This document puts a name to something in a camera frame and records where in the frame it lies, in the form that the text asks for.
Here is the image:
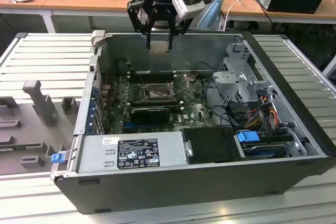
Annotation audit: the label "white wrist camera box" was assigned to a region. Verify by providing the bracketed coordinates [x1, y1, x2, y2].
[172, 0, 206, 22]

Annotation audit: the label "yellow red power wires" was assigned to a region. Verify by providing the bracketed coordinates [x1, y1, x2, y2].
[245, 103, 279, 130]

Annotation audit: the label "white metal frame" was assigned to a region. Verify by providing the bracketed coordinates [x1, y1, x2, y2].
[322, 56, 336, 79]

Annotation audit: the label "black RAM slot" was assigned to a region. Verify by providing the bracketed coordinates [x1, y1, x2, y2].
[128, 76, 176, 80]
[128, 70, 176, 75]
[130, 97, 179, 104]
[128, 103, 183, 112]
[128, 78, 176, 83]
[128, 73, 176, 78]

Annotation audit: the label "grey parts rack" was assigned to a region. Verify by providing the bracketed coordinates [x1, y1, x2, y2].
[0, 79, 82, 175]

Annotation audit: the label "black cylindrical component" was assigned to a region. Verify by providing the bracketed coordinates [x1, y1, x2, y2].
[117, 60, 129, 74]

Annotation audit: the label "grey metal drive cage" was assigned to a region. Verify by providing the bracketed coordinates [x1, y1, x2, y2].
[212, 40, 276, 105]

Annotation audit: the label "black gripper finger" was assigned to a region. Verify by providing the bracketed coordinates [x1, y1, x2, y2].
[127, 0, 156, 51]
[167, 10, 192, 51]

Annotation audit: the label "pale blue teach pendant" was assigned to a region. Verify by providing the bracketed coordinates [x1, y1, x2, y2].
[196, 0, 225, 32]

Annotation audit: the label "black cable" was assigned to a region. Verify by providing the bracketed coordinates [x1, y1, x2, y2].
[204, 76, 234, 129]

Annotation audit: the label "green motherboard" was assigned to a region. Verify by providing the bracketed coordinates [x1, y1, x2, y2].
[104, 73, 218, 134]

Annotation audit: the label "grey plastic case latch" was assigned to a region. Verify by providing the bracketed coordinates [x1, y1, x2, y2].
[90, 30, 108, 49]

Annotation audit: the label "hard disk with blue carrier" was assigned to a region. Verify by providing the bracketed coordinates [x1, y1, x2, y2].
[235, 130, 289, 161]

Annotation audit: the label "black graphics card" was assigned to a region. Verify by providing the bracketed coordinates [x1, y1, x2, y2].
[130, 107, 171, 124]

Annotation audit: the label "blue plastic case latch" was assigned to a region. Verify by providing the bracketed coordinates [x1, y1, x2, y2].
[51, 152, 66, 164]

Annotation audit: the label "grey power supply with label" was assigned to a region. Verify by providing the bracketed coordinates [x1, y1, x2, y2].
[76, 131, 190, 175]

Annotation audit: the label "metal socket cover frame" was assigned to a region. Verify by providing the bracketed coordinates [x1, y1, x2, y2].
[170, 73, 195, 96]

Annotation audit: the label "black plastic shroud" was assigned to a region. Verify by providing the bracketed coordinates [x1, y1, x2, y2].
[181, 126, 249, 165]

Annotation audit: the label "blue expansion slot clips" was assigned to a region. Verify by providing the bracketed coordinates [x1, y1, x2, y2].
[87, 84, 100, 134]

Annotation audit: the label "silver square CPU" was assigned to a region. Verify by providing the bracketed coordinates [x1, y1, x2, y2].
[149, 40, 170, 56]

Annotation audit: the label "metal CPU socket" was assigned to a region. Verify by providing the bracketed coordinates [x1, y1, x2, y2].
[141, 82, 175, 100]

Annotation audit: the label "black open PC case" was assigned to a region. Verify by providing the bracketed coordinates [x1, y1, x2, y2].
[49, 30, 336, 216]

